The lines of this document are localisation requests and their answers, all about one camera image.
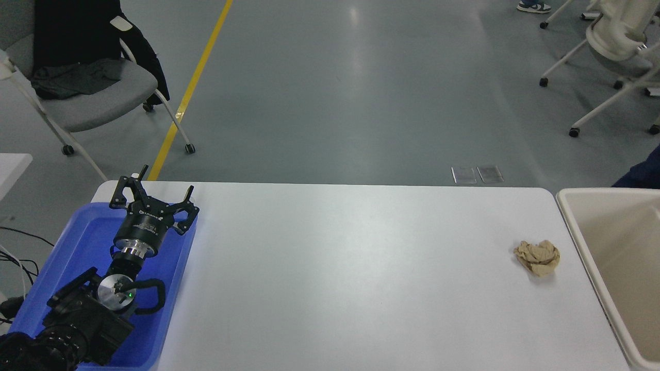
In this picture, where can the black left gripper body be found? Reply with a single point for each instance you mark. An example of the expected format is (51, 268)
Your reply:
(144, 228)

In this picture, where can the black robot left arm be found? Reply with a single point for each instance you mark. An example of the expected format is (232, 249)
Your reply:
(77, 319)

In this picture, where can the clear floor plate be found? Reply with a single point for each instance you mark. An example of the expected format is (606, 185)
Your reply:
(463, 175)
(490, 174)

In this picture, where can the blue plastic tray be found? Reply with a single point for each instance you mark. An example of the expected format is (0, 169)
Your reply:
(87, 242)

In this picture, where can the white side table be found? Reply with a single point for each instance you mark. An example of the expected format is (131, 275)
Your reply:
(13, 170)

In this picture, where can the dark grey folded cloth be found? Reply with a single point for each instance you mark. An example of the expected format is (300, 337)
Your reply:
(77, 77)

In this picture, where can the black plug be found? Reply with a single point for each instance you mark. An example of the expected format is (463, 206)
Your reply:
(10, 308)

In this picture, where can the black jacket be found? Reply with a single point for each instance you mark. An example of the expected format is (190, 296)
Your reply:
(72, 31)

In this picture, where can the crumpled tan paper ball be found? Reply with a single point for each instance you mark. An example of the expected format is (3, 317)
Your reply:
(537, 257)

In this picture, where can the white office chair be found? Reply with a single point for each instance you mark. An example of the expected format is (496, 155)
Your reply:
(613, 44)
(543, 24)

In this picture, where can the person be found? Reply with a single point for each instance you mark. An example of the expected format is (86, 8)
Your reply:
(644, 178)
(534, 6)

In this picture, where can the large pale bin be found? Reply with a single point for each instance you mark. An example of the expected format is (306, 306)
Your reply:
(619, 232)

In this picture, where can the grey chair with white frame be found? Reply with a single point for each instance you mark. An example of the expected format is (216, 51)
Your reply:
(98, 98)

